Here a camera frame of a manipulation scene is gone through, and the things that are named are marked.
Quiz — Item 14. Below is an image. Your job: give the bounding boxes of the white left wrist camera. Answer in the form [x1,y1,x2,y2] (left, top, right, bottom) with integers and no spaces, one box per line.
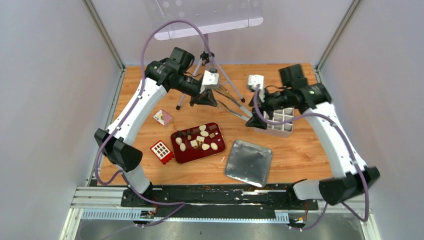
[199,70,220,94]

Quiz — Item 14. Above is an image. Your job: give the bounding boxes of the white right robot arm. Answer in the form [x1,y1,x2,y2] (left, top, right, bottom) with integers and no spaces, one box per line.
[246,64,380,206]

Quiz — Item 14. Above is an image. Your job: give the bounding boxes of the pink square card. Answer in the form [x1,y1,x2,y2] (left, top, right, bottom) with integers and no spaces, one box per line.
[152,109,174,128]

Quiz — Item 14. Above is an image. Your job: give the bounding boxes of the white square chocolate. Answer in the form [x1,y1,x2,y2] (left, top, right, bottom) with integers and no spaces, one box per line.
[196,135,205,143]
[190,140,199,148]

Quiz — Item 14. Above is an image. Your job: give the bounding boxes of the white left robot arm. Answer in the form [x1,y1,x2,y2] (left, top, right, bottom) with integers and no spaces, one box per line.
[94,47,219,194]

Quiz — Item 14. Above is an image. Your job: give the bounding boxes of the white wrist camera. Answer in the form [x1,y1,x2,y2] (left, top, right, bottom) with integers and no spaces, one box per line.
[199,70,220,94]
[247,74,265,102]

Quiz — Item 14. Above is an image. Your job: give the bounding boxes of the silver tin lid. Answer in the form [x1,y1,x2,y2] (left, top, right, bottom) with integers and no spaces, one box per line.
[224,140,273,188]

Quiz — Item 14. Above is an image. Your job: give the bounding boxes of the red grid mould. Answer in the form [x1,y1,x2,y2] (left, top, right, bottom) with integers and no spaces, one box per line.
[149,140,175,165]

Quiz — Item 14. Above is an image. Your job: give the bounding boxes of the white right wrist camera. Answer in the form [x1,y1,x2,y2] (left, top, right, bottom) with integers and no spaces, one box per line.
[247,74,265,102]

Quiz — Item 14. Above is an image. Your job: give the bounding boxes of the clear acrylic panel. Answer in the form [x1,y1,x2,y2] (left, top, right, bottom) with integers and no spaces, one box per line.
[143,0,264,34]

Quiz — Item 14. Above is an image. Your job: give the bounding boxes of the dark chocolate piece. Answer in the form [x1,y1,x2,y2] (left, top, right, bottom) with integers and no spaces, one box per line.
[176,131,187,138]

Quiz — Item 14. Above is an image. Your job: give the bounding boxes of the brown chocolate block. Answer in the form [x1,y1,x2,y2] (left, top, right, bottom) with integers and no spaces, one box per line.
[208,124,218,131]

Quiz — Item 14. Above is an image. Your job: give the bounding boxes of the steel tongs with white hinge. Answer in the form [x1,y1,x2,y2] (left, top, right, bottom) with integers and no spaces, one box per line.
[214,84,253,122]

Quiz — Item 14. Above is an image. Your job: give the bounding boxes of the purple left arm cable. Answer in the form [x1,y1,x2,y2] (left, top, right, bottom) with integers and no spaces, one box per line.
[93,19,214,229]

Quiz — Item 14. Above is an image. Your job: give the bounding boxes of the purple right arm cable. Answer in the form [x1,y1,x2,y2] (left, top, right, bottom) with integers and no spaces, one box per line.
[252,86,371,232]

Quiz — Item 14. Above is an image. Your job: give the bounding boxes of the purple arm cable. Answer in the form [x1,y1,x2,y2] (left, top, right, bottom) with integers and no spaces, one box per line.
[93,19,214,229]
[252,86,371,232]

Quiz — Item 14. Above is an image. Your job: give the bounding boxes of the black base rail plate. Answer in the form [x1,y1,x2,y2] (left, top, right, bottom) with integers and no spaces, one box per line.
[120,183,319,220]

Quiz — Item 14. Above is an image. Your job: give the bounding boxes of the divided silver tin box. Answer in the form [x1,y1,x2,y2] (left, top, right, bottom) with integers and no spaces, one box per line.
[252,106,295,138]

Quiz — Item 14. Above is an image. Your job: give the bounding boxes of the dark red chocolate tray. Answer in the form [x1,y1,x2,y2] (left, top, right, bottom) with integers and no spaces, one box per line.
[170,122,226,164]

